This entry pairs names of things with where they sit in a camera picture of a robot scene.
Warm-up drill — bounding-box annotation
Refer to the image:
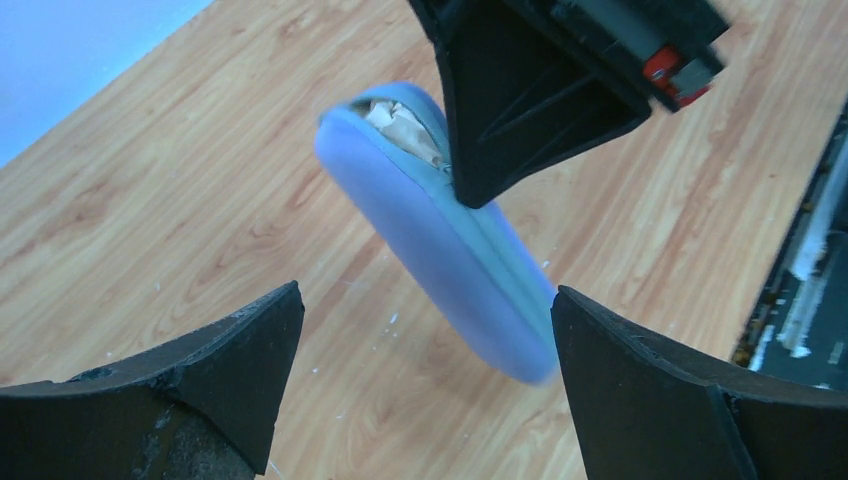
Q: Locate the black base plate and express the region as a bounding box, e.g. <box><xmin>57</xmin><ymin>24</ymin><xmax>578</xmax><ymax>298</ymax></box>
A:
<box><xmin>731</xmin><ymin>112</ymin><xmax>847</xmax><ymax>392</ymax></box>

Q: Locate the grey glasses case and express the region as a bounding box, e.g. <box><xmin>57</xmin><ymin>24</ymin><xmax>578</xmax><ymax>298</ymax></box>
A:
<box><xmin>314</xmin><ymin>82</ymin><xmax>559</xmax><ymax>384</ymax></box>

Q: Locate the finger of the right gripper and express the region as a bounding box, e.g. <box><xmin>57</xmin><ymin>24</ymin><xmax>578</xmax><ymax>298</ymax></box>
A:
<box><xmin>410</xmin><ymin>1</ymin><xmax>652</xmax><ymax>208</ymax></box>

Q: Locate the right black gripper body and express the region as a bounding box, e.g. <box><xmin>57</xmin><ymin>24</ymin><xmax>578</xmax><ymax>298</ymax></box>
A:
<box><xmin>508</xmin><ymin>0</ymin><xmax>729</xmax><ymax>112</ymax></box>

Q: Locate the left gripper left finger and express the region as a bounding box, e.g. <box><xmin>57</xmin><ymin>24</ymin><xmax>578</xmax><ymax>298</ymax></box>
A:
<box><xmin>1</xmin><ymin>282</ymin><xmax>305</xmax><ymax>479</ymax></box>

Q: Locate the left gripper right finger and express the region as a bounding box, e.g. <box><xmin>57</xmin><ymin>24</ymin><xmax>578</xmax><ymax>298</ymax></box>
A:
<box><xmin>551</xmin><ymin>286</ymin><xmax>847</xmax><ymax>479</ymax></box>

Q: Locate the beige folding umbrella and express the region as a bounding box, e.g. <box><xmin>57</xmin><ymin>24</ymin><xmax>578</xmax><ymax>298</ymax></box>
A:
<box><xmin>365</xmin><ymin>99</ymin><xmax>444</xmax><ymax>169</ymax></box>

